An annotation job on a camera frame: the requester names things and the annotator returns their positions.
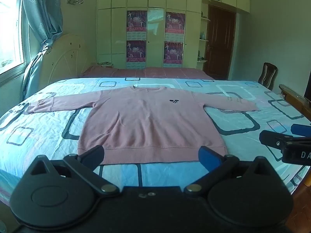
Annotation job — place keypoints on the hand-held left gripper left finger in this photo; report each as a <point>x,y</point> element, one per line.
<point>90,155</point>

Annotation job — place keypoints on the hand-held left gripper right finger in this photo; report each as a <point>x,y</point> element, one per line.
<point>209,156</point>

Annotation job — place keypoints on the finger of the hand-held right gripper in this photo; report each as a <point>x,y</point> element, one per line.
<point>273,138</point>
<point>301,129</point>

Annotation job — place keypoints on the pink long-sleeved sweater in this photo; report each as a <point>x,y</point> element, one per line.
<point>148,123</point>

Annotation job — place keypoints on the blue patterned blanket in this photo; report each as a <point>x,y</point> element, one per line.
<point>43,136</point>

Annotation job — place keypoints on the wooden chair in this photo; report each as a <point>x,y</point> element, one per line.
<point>267,74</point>

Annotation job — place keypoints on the pink checked bed sheet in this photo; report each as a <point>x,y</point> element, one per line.
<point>158,72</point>

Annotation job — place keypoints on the cream bed headboard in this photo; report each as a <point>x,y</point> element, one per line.
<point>66,58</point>

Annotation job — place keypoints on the brown wooden door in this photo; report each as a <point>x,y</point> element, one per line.
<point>218,46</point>

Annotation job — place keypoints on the corner shelf unit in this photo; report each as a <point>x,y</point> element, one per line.
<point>203,40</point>

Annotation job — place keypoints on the cream wardrobe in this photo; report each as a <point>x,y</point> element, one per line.
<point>155,36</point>

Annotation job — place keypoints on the blue curtain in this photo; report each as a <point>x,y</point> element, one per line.
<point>42,17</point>

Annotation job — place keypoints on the window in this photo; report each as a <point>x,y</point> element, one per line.
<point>11,29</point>

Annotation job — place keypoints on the wall poster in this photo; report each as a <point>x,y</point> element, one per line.
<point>136,21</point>
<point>173,53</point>
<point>136,53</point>
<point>175,23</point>

